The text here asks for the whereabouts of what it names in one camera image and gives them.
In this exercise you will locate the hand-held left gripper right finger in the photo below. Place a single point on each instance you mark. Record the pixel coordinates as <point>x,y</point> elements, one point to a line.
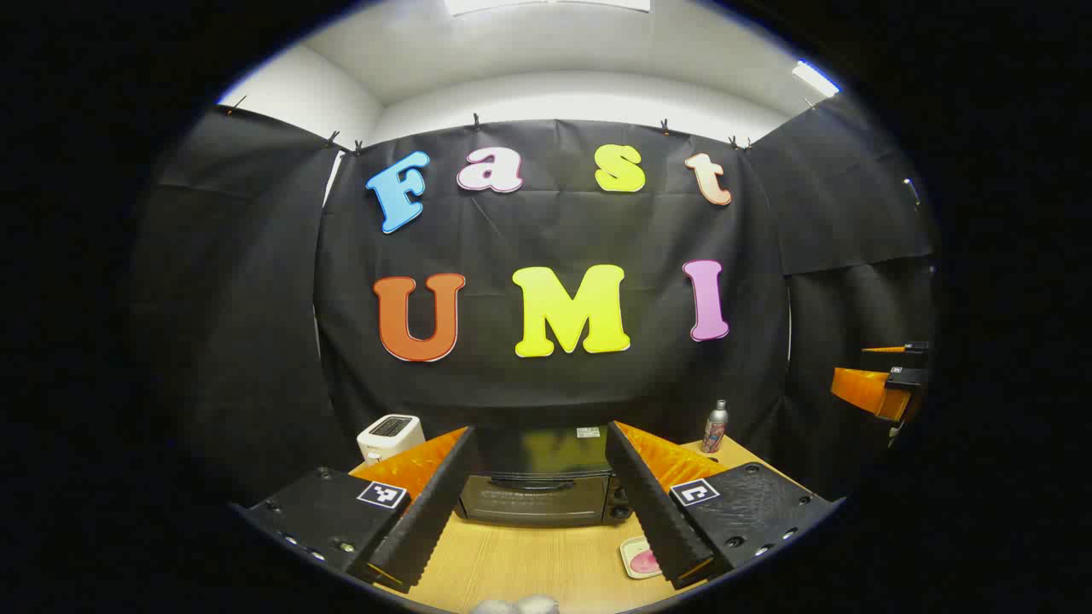
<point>648,503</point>

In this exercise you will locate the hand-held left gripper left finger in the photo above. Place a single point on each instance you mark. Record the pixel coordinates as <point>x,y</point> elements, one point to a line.
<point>431,503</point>

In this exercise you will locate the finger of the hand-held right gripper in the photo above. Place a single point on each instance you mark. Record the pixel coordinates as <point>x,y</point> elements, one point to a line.
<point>913,348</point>
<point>866,388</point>

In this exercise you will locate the white square plate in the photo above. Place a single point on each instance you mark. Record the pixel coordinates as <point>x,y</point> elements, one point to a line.
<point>631,546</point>

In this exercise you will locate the pink round food slice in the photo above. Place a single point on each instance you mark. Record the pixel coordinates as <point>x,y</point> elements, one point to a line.
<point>646,561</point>

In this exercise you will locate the black electric oven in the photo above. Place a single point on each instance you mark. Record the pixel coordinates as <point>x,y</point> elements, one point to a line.
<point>537,499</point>

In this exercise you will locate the white toaster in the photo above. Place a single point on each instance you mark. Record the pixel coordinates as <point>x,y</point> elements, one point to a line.
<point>388,437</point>

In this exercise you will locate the silver spray bottle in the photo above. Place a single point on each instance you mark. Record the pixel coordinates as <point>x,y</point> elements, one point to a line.
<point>715,431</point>

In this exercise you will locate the ceiling light panel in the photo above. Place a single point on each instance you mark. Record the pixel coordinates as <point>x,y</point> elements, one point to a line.
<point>815,78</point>
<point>546,5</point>

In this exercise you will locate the black backdrop cloth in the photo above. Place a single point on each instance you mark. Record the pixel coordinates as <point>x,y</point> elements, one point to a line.
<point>546,230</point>

